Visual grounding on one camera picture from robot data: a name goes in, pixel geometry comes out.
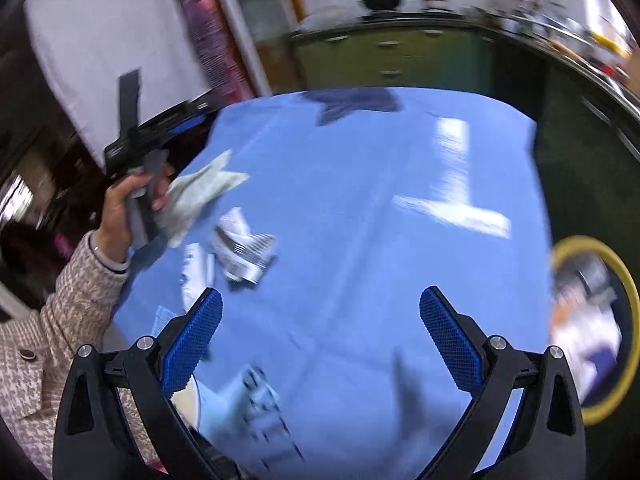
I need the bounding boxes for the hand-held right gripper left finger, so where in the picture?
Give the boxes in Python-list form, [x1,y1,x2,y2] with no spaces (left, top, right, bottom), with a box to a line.
[52,286,236,480]

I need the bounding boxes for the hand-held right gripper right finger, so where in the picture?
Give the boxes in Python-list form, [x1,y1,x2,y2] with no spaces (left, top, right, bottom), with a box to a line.
[419,286,586,480]

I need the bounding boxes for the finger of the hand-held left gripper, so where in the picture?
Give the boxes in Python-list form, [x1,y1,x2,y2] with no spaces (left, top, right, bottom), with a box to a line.
[139,91,221,139]

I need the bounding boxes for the silver foil wrapper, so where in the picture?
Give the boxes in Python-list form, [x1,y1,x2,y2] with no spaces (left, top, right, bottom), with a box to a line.
[210,207,278,286]

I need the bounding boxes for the yellow rimmed trash bin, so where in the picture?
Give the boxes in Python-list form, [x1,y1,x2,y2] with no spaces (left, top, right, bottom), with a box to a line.
[547,235,640,426]

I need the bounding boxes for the person's left forearm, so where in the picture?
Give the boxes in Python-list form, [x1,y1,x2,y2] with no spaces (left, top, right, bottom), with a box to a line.
[37,230,133,356]

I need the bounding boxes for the person's left hand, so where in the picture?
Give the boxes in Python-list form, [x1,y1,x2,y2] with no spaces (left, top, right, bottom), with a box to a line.
[95,162,173,263]

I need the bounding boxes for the pink printed poster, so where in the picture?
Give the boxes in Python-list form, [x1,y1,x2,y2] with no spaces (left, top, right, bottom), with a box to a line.
[172,0,253,103]

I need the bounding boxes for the white refrigerator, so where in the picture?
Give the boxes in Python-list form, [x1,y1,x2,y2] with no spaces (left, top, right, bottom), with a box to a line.
[22,0,251,171]

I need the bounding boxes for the blue printed tablecloth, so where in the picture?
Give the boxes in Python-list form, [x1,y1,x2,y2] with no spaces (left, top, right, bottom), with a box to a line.
[107,87,553,480]

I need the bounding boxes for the person's patterned coat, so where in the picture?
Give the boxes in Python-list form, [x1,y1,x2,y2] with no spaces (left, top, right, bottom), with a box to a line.
[0,310,166,480]

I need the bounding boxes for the light green base cabinet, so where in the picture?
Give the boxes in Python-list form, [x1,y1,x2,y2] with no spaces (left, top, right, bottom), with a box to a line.
[292,25,501,93]

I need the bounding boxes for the dark green sink cabinet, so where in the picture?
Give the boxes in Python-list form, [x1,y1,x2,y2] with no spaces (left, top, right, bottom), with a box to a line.
[500,35,640,241]

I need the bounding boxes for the yellow container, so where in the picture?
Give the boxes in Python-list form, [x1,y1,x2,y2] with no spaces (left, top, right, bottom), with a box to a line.
[590,25,633,56]

